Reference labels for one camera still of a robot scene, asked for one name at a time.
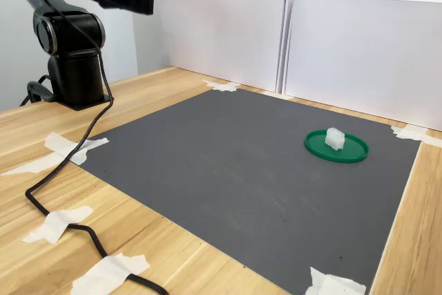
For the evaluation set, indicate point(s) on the dark grey mat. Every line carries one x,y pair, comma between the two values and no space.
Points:
224,177

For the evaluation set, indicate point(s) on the small white plastic terminal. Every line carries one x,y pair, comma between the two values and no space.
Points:
334,139

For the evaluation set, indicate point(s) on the white partition panel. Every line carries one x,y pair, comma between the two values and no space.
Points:
224,32
362,60

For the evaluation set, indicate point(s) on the white masking tape piece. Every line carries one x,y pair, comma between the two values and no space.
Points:
229,87
58,143
316,283
411,132
210,84
41,234
103,274
34,165
345,286

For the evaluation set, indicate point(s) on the round green lid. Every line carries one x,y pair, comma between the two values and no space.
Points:
352,151

